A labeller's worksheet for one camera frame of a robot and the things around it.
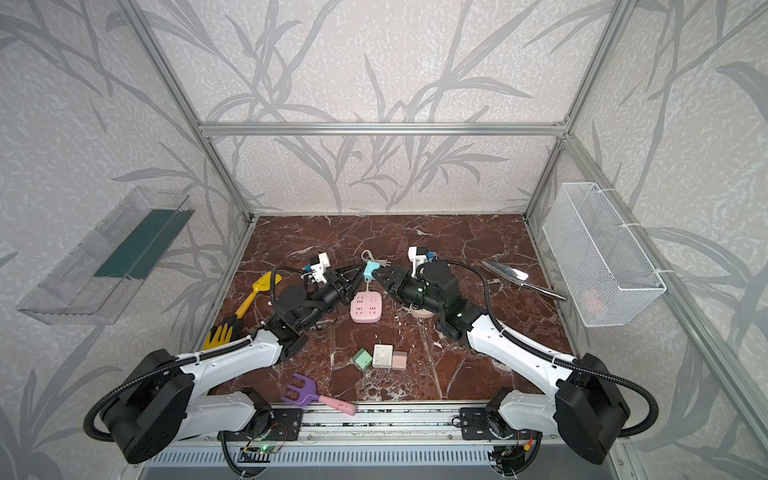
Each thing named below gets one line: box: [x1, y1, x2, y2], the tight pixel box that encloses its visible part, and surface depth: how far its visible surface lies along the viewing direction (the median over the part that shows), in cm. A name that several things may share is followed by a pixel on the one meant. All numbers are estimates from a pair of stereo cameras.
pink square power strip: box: [350, 292, 383, 324], surface depth 93 cm
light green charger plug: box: [353, 348, 373, 370], surface depth 84 cm
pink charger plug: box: [392, 351, 408, 370], surface depth 84 cm
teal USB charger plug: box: [363, 261, 380, 280], surface depth 74 cm
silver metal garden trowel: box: [481, 260, 566, 302], surface depth 103 cm
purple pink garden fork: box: [280, 373, 358, 416], surface depth 79 cm
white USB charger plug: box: [372, 344, 394, 369], surface depth 84 cm
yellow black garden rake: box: [203, 315, 242, 350], surface depth 88 cm
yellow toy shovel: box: [235, 271, 283, 319], surface depth 98 cm
